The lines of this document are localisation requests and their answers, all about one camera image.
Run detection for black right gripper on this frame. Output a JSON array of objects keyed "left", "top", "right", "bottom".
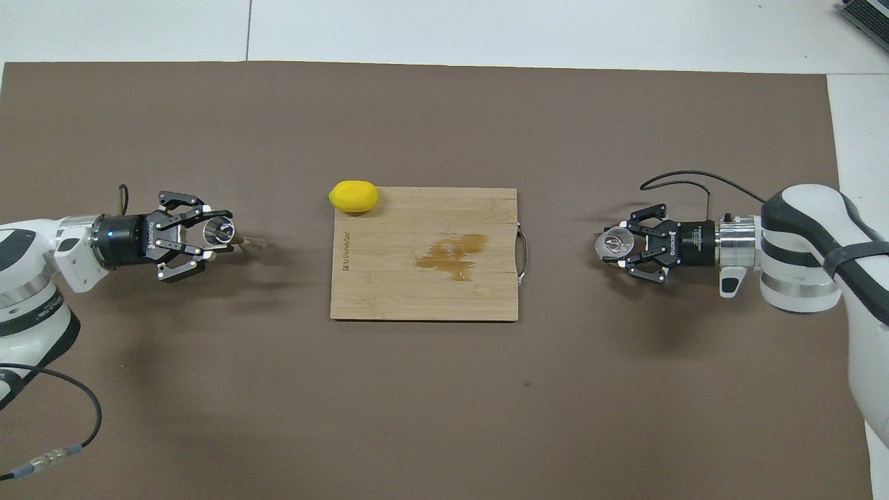
[{"left": 603, "top": 203, "right": 717, "bottom": 284}]

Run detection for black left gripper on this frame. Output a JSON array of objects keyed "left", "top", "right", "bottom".
[{"left": 94, "top": 191, "right": 235, "bottom": 283}]

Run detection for steel double jigger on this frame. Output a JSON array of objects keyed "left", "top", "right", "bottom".
[{"left": 201, "top": 215, "right": 268, "bottom": 252}]

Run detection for yellow lemon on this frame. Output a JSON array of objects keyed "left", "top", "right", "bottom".
[{"left": 328, "top": 180, "right": 380, "bottom": 214}]

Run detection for wooden cutting board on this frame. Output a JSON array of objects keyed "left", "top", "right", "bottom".
[{"left": 330, "top": 186, "right": 529, "bottom": 322}]

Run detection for brown table mat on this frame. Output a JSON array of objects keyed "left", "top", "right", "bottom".
[{"left": 0, "top": 61, "right": 874, "bottom": 500}]

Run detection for grey ribbed device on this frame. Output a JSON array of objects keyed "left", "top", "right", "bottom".
[{"left": 839, "top": 0, "right": 889, "bottom": 35}]

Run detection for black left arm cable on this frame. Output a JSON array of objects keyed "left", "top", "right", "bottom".
[{"left": 0, "top": 184, "right": 129, "bottom": 481}]

